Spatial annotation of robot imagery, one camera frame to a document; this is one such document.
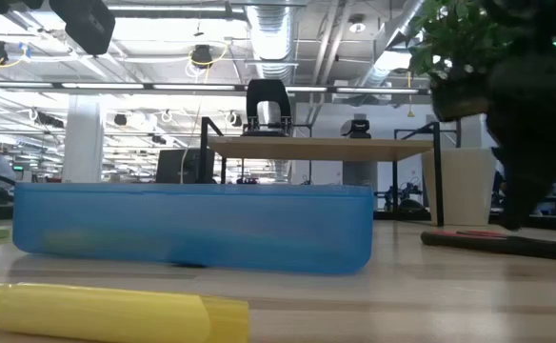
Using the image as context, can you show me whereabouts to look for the green leafy plant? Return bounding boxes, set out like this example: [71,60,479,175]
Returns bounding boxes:
[408,0,498,82]

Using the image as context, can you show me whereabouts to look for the white plant pot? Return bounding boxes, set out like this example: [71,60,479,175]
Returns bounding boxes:
[420,147,498,227]

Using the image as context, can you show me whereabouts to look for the wooden shelf with black legs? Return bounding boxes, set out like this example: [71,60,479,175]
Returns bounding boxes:
[200,116,463,228]

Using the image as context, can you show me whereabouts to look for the white pillar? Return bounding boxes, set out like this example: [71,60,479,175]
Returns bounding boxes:
[62,94,106,185]

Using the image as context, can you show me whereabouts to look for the black pouch on shelf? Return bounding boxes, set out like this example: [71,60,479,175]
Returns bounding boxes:
[243,79,294,138]

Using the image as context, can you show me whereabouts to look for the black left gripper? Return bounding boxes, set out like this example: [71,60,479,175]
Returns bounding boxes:
[49,0,116,56]

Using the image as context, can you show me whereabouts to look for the red-handled scissors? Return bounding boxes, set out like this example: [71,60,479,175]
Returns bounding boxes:
[420,230,556,261]

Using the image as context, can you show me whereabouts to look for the silver ventilation duct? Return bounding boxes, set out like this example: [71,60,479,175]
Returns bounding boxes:
[244,0,303,82]

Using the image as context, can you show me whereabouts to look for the black background monitor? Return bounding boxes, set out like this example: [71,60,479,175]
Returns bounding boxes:
[155,148,216,185]

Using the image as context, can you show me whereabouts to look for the yellow highlighter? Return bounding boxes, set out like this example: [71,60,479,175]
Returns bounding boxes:
[0,283,250,343]

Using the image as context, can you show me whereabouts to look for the blue translucent pencil box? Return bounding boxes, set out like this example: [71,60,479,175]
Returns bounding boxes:
[11,183,374,276]

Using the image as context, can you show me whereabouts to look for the long ceiling light strip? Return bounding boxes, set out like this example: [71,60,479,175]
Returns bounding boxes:
[0,80,431,95]

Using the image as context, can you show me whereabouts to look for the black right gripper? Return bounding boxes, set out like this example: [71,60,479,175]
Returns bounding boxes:
[485,47,556,232]

